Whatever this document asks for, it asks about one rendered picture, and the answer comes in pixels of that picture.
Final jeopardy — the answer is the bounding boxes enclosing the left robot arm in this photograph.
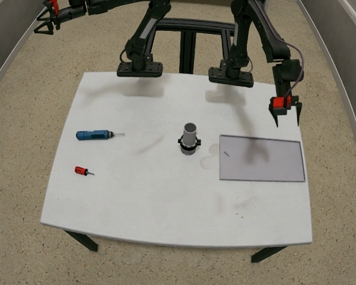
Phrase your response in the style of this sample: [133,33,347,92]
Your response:
[210,0,301,85]

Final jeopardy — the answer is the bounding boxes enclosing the blue electric screwdriver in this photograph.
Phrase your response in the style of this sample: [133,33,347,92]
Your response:
[76,130,125,140]

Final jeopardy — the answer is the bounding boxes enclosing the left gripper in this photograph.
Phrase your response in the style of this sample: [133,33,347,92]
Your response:
[268,82,302,127]

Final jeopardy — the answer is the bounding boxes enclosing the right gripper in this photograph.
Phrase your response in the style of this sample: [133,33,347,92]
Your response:
[34,0,73,35]

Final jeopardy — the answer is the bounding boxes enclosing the red screwdriver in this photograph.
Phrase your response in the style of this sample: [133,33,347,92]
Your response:
[75,166,94,176]

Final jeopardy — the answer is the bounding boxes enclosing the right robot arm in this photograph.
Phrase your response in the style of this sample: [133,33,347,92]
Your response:
[68,0,171,74]

